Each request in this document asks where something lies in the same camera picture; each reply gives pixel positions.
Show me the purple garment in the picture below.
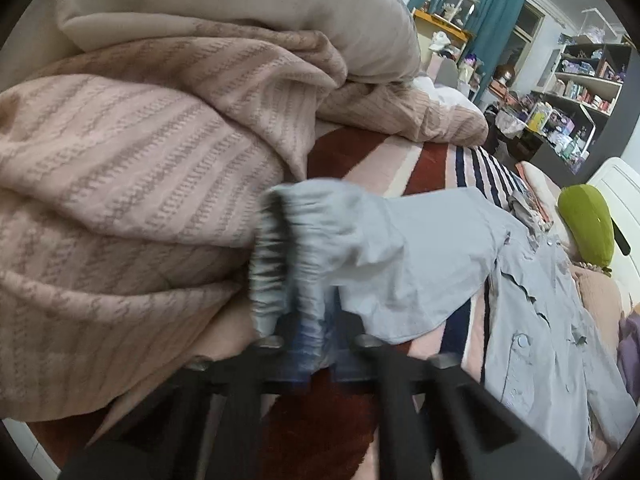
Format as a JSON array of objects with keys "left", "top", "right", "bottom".
[{"left": 617, "top": 311, "right": 640, "bottom": 402}]

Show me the striped bed sheet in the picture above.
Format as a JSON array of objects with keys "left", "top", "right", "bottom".
[{"left": 24, "top": 119, "right": 532, "bottom": 480}]

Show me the yellow desk shelf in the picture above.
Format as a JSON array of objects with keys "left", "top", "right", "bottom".
[{"left": 412, "top": 0, "right": 480, "bottom": 70}]

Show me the teal curtain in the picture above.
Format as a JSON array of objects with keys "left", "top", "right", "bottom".
[{"left": 406, "top": 0, "right": 528, "bottom": 104}]

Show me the green plush pillow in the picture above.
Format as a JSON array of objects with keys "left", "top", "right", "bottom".
[{"left": 556, "top": 184, "right": 615, "bottom": 272}]

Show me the light blue jacket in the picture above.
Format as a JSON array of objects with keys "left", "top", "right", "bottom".
[{"left": 250, "top": 179, "right": 638, "bottom": 474}]

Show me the dark bookshelf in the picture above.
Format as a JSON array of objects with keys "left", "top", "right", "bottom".
[{"left": 523, "top": 42, "right": 639, "bottom": 185}]

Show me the beige duvet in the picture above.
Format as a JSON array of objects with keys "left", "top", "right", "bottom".
[{"left": 55, "top": 0, "right": 420, "bottom": 84}]

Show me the pink knitted blanket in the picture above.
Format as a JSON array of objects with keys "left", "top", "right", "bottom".
[{"left": 1, "top": 21, "right": 487, "bottom": 422}]

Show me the white headboard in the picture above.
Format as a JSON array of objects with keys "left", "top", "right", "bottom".
[{"left": 588, "top": 157, "right": 640, "bottom": 307}]

